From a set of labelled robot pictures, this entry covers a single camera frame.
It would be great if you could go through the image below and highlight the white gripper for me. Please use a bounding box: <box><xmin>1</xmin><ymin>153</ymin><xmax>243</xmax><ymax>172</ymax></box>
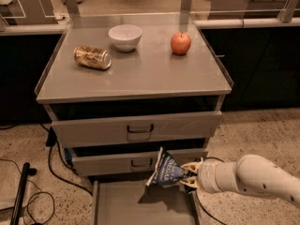
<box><xmin>180</xmin><ymin>159</ymin><xmax>226</xmax><ymax>193</ymax></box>

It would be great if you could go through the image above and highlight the blue chip bag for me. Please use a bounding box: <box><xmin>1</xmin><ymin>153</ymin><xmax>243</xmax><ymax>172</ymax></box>
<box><xmin>146</xmin><ymin>147</ymin><xmax>196</xmax><ymax>193</ymax></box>

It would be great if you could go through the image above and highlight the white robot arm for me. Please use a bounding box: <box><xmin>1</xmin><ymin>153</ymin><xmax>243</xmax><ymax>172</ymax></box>
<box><xmin>181</xmin><ymin>155</ymin><xmax>300</xmax><ymax>208</ymax></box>

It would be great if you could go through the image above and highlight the top grey drawer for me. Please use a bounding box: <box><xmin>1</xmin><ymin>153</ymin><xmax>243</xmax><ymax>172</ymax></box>
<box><xmin>52</xmin><ymin>111</ymin><xmax>222</xmax><ymax>148</ymax></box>

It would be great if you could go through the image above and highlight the grey drawer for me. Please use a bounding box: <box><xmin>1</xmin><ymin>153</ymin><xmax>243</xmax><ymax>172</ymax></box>
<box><xmin>90</xmin><ymin>173</ymin><xmax>203</xmax><ymax>225</ymax></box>
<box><xmin>52</xmin><ymin>111</ymin><xmax>222</xmax><ymax>148</ymax></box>
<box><xmin>72</xmin><ymin>148</ymin><xmax>208</xmax><ymax>176</ymax></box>

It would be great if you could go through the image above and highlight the middle grey drawer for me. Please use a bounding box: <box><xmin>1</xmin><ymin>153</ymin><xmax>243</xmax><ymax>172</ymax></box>
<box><xmin>72</xmin><ymin>148</ymin><xmax>208</xmax><ymax>176</ymax></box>

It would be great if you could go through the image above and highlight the bottom grey drawer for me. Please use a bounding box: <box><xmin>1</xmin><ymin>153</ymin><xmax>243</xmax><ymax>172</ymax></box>
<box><xmin>90</xmin><ymin>173</ymin><xmax>203</xmax><ymax>225</ymax></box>

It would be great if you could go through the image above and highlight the grey drawer cabinet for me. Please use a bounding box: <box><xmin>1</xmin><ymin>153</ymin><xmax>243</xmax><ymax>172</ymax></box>
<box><xmin>36</xmin><ymin>13</ymin><xmax>232</xmax><ymax>162</ymax></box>

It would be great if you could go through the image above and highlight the red apple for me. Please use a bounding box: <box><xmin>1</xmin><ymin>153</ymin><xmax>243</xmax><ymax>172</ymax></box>
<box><xmin>171</xmin><ymin>32</ymin><xmax>191</xmax><ymax>55</ymax></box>

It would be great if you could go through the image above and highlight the white ceramic bowl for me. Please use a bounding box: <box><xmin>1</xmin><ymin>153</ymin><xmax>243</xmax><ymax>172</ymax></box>
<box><xmin>109</xmin><ymin>24</ymin><xmax>143</xmax><ymax>52</ymax></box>

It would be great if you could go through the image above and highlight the gold soda can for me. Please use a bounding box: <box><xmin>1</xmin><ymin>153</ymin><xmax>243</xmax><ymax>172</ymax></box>
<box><xmin>73</xmin><ymin>46</ymin><xmax>112</xmax><ymax>70</ymax></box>

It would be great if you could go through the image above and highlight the black floor stand bar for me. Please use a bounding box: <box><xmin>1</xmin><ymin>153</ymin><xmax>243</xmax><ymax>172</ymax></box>
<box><xmin>9</xmin><ymin>162</ymin><xmax>34</xmax><ymax>225</ymax></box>

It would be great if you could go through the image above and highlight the grey background desk right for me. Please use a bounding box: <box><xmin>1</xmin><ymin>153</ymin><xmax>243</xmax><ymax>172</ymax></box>
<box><xmin>208</xmin><ymin>0</ymin><xmax>287</xmax><ymax>20</ymax></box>

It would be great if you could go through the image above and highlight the grey background cabinet left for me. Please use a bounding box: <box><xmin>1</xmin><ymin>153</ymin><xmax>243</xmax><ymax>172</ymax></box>
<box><xmin>0</xmin><ymin>0</ymin><xmax>57</xmax><ymax>25</ymax></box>

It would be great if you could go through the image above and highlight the black cable right floor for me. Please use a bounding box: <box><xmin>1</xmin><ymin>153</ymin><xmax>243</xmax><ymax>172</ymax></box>
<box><xmin>194</xmin><ymin>157</ymin><xmax>229</xmax><ymax>225</ymax></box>

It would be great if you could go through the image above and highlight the black cable floor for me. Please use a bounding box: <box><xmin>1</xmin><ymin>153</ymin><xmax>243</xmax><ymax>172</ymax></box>
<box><xmin>39</xmin><ymin>123</ymin><xmax>94</xmax><ymax>197</ymax></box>
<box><xmin>194</xmin><ymin>157</ymin><xmax>229</xmax><ymax>225</ymax></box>

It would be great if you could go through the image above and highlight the black cable left floor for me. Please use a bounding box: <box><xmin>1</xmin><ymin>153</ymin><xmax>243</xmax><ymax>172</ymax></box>
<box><xmin>39</xmin><ymin>123</ymin><xmax>94</xmax><ymax>197</ymax></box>

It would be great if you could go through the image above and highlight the white horizontal rail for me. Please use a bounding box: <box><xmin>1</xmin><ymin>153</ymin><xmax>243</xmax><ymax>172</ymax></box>
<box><xmin>0</xmin><ymin>17</ymin><xmax>300</xmax><ymax>36</ymax></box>

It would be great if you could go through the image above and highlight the thin black looped cable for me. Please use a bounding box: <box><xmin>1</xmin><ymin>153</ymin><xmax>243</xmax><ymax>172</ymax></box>
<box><xmin>0</xmin><ymin>157</ymin><xmax>56</xmax><ymax>225</ymax></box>

